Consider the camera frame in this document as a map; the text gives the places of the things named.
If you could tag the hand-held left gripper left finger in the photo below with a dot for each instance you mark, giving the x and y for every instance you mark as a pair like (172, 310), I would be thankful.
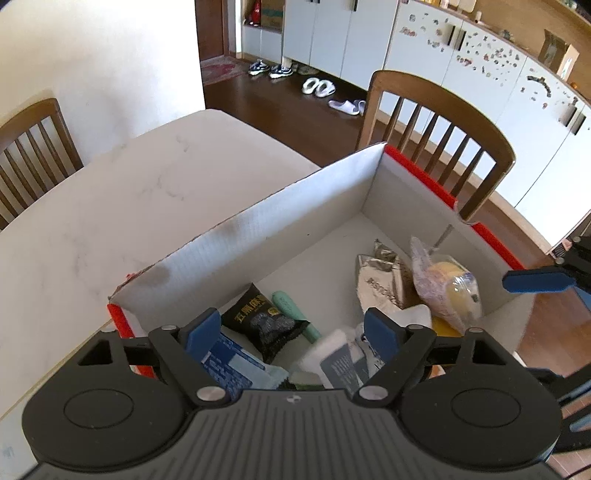
(203, 330)

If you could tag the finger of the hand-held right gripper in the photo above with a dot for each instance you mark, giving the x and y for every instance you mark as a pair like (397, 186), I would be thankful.
(535, 281)
(581, 422)

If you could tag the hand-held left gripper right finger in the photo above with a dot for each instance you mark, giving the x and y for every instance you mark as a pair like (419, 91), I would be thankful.
(381, 332)

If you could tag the bright blue tissue packet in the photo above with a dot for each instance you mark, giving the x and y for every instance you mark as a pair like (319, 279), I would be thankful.
(231, 369)

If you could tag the silver snack packet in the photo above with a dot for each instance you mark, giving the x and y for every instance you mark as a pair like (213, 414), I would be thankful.
(381, 281)

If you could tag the blue white tissue packet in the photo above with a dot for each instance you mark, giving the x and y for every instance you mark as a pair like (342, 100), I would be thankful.
(344, 369)

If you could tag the black snack packet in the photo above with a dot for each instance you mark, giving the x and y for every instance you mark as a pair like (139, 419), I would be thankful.
(265, 323)

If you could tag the yellow spotted toy animal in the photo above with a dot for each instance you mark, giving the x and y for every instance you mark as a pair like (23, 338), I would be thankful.
(445, 327)

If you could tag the clear bag with yellow cake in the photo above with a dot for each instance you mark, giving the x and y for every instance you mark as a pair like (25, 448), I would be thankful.
(443, 286)

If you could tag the green pen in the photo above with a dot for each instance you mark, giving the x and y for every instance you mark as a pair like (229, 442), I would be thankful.
(295, 314)

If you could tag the white cardboard box red edges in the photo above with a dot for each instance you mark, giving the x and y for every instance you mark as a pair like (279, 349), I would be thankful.
(277, 230)

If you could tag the white marble desktop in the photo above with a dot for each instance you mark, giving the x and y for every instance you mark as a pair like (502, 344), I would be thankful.
(138, 198)

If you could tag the white stickered cabinet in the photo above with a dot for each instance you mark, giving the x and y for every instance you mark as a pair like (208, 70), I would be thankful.
(531, 120)

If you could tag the wooden slat-back chair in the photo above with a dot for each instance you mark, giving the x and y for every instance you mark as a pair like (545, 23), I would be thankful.
(32, 120)
(438, 92)

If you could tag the small cardboard carton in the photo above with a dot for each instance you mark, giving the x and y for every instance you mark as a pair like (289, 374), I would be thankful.
(554, 50)

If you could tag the red patterned rug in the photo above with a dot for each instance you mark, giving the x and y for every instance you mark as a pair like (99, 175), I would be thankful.
(221, 71)

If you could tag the dark sneaker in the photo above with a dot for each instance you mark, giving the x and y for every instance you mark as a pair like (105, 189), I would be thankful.
(258, 68)
(281, 70)

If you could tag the olive shoe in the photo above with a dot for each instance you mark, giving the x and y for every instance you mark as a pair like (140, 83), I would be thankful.
(303, 69)

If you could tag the dark wooden door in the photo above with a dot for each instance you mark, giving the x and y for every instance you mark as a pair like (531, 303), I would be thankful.
(212, 27)

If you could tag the red toy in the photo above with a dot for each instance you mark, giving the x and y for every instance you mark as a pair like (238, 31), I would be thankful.
(254, 16)

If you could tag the cardboard storage carton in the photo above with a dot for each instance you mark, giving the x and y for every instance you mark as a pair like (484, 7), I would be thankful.
(272, 14)

